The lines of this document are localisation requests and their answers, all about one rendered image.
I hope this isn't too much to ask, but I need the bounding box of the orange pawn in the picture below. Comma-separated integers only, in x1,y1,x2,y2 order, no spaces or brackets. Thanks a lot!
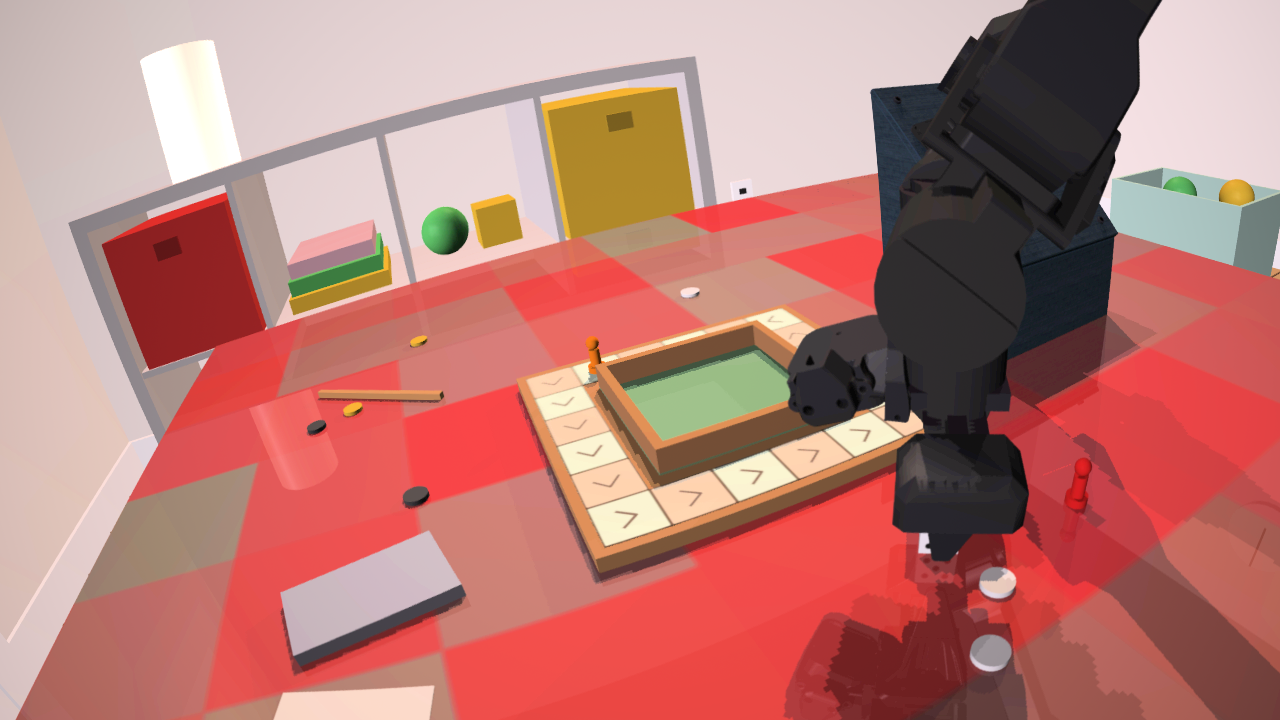
586,336,604,374

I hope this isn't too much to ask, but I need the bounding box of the wooden square board with arrow track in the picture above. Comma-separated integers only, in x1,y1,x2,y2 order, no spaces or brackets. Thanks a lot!
516,304,924,573

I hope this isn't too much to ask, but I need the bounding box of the tan wooden stick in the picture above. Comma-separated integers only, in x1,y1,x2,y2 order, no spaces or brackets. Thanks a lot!
317,389,444,400

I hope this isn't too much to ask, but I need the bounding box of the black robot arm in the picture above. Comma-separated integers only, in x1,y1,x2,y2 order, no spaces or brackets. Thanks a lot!
787,0,1162,427

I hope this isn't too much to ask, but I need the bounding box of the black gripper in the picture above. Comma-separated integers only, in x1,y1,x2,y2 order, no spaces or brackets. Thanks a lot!
892,348,1029,562

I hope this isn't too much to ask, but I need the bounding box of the red pawn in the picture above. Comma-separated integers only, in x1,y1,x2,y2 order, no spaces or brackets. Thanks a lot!
1064,457,1092,509

